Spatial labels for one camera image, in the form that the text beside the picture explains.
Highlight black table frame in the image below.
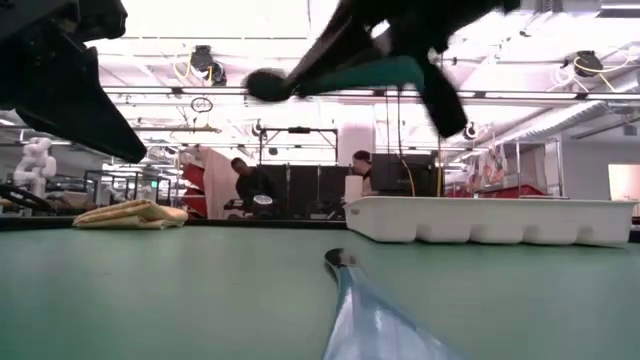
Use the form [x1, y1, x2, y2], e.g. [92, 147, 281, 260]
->
[0, 215, 640, 244]

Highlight silver ventilation duct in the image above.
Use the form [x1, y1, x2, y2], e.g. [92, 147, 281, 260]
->
[494, 69, 640, 147]

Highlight white panel rack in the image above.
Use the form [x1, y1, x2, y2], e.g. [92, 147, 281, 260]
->
[499, 137, 565, 197]

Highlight yellow folded cloth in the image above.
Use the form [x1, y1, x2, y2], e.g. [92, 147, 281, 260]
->
[72, 198, 190, 231]

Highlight person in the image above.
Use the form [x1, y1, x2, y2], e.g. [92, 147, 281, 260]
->
[229, 156, 276, 211]
[351, 149, 376, 197]

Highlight black gantry frame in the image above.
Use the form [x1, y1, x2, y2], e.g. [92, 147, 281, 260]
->
[257, 125, 340, 166]

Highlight green table mat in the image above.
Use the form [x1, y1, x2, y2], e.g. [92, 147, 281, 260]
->
[0, 224, 640, 360]

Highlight white paper roll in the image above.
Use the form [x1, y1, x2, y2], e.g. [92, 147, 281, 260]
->
[344, 174, 364, 204]

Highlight pale pink sheet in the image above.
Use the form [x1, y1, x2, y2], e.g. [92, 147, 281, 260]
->
[197, 146, 244, 220]

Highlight white cutlery tray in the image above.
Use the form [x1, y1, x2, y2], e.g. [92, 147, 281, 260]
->
[343, 195, 639, 249]

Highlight colourful hanging bags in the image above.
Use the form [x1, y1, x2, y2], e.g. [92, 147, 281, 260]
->
[464, 144, 509, 190]

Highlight black monitor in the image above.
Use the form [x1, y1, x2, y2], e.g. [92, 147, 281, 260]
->
[369, 152, 439, 197]

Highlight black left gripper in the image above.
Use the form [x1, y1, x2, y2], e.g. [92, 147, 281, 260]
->
[0, 0, 149, 164]

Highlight black partition panels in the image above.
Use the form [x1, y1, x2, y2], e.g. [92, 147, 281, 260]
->
[256, 163, 351, 220]

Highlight ceiling light strip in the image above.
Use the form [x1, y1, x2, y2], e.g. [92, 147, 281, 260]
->
[99, 85, 640, 100]

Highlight red storage bins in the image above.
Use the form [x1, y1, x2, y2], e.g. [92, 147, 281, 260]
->
[180, 162, 207, 217]

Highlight blue-handled knife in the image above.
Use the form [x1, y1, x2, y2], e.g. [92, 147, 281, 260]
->
[322, 247, 471, 360]

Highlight blue-handled spoon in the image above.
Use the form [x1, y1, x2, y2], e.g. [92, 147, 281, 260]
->
[244, 54, 426, 104]

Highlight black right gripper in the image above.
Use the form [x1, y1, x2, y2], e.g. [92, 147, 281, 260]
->
[287, 0, 521, 139]

